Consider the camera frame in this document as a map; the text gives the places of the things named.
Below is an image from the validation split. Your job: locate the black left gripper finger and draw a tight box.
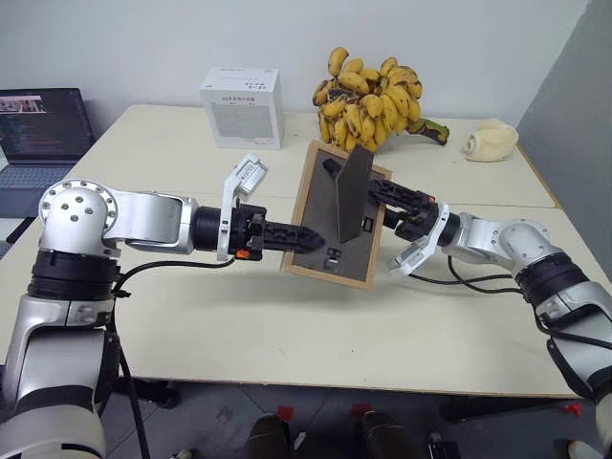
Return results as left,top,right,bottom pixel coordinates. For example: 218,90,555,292
264,221,322,241
264,236,328,256

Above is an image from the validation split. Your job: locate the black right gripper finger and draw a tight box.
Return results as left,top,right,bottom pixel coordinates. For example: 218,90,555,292
322,159,427,211
382,207,415,229

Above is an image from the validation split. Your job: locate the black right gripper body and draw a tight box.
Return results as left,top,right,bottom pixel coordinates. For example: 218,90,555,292
393,191,441,243

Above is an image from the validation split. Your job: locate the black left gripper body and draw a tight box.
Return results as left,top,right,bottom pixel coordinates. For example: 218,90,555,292
229,204,270,262

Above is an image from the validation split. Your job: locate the wooden picture frame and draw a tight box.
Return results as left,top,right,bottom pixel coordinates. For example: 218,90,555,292
279,139,393,292

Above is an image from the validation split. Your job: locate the yellow banana bunch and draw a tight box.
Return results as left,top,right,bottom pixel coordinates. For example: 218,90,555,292
311,46,451,154

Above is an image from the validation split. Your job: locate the cream crumpled cloth object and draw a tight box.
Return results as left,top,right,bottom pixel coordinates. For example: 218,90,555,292
459,118,520,164

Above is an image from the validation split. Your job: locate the white cardboard box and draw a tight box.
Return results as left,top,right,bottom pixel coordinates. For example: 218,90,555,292
198,66,284,151

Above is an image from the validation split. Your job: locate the dark rounded shape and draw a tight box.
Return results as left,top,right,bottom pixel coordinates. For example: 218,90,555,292
242,412,294,459
359,410,427,459

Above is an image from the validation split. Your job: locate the dark open laptop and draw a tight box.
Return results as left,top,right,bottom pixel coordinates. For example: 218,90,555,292
0,87,97,219

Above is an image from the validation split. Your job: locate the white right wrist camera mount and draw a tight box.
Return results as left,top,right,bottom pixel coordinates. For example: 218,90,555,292
388,202,451,278

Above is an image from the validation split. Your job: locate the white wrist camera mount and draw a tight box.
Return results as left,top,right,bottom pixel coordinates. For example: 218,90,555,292
216,153,270,262
388,202,451,278

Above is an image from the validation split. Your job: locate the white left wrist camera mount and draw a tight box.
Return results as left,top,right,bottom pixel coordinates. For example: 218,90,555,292
216,153,270,262

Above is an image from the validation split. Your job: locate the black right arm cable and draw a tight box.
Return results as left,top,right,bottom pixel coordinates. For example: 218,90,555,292
407,255,612,351

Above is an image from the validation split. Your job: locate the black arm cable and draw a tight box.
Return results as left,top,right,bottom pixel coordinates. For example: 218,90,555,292
107,255,238,459
407,255,612,351

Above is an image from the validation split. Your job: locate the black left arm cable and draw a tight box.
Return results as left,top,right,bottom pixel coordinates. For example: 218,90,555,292
107,255,238,459

